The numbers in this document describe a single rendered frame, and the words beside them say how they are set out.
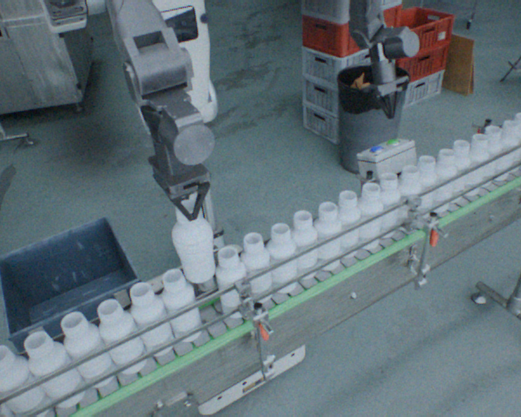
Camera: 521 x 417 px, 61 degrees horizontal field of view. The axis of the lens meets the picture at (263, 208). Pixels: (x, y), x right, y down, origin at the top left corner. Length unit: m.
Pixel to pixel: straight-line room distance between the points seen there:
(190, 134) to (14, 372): 0.50
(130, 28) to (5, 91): 4.00
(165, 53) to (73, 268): 0.98
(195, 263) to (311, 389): 1.29
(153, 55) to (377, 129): 2.39
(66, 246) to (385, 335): 1.43
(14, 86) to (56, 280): 3.23
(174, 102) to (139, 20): 0.11
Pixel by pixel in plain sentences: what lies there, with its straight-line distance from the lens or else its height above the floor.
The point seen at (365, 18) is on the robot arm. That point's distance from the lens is 1.14.
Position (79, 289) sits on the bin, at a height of 0.73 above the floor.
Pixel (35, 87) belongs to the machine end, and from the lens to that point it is 4.52.
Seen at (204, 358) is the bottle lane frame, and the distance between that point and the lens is 0.94.
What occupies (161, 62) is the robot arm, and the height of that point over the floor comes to 1.55.
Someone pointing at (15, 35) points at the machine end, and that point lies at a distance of 4.40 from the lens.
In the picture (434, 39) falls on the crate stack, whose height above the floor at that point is 0.52.
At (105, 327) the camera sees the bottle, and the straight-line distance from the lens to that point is 0.84.
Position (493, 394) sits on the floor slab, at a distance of 2.14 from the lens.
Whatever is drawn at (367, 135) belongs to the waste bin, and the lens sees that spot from 2.92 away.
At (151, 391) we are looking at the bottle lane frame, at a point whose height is 0.96.
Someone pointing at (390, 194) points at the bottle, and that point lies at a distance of 1.05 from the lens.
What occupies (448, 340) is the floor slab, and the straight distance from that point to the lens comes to 2.23.
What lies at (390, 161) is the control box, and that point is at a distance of 1.23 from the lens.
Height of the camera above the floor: 1.75
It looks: 38 degrees down
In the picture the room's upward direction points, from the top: 5 degrees counter-clockwise
